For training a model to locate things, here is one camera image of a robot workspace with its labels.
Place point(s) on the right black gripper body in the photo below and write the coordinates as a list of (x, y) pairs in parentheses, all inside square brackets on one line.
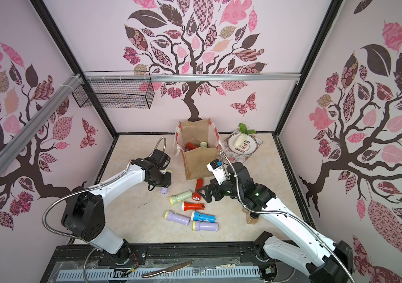
[(215, 190)]

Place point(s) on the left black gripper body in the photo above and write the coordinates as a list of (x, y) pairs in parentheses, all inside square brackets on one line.
[(161, 180)]

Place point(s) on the purple flashlight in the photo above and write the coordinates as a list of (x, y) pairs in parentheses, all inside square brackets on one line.
[(165, 190), (178, 218), (205, 226)]

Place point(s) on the red flashlight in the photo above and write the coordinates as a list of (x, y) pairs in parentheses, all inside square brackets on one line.
[(199, 185), (190, 146), (188, 206)]

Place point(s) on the brown jute tote bag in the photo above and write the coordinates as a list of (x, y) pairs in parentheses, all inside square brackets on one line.
[(195, 161)]

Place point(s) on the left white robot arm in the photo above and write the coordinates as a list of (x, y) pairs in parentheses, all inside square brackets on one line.
[(84, 214)]

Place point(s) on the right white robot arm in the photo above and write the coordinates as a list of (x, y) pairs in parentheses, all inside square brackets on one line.
[(318, 257)]

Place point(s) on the white toy radish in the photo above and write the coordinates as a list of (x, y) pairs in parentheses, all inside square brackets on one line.
[(244, 132)]

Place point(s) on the blue flashlight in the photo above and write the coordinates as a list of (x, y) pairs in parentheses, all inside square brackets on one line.
[(197, 216)]

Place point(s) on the butter knife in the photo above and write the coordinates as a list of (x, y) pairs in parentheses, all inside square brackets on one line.
[(167, 270)]

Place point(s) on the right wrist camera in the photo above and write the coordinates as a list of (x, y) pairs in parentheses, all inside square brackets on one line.
[(219, 171)]

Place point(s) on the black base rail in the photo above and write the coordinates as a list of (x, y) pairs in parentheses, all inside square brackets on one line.
[(245, 252)]

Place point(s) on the black wire basket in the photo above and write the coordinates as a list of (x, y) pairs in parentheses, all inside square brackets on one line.
[(115, 89)]

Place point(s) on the diagonal aluminium rail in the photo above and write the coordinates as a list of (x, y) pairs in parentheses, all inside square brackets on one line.
[(18, 143)]

